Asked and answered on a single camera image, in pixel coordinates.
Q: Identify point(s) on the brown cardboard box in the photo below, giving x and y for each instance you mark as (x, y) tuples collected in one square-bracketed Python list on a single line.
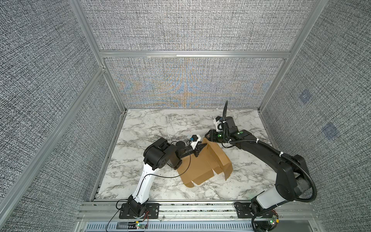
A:
[(212, 160)]

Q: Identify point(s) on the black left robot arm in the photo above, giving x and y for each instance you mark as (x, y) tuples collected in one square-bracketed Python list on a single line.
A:
[(156, 156)]

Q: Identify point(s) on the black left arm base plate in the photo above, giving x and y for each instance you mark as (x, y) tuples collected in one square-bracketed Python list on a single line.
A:
[(135, 211)]

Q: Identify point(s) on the aluminium enclosure frame bars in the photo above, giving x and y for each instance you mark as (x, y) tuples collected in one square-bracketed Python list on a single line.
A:
[(50, 65)]

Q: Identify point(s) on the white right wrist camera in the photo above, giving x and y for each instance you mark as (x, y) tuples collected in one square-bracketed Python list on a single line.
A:
[(218, 123)]

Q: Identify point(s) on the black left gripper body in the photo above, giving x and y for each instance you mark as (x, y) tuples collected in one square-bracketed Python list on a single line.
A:
[(187, 151)]

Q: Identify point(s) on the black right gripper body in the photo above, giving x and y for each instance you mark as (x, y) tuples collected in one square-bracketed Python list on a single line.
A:
[(219, 137)]

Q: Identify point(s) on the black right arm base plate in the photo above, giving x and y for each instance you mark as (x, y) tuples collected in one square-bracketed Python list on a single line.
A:
[(248, 210)]

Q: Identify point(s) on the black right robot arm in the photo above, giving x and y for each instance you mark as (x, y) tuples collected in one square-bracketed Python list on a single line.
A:
[(293, 180)]

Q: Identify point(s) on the aluminium front rail frame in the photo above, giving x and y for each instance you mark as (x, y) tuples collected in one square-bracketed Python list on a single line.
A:
[(192, 216)]

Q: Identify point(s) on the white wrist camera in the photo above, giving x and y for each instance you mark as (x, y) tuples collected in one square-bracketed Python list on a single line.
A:
[(194, 140), (218, 123)]

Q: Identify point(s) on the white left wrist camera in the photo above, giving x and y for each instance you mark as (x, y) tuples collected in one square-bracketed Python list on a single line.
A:
[(194, 140)]

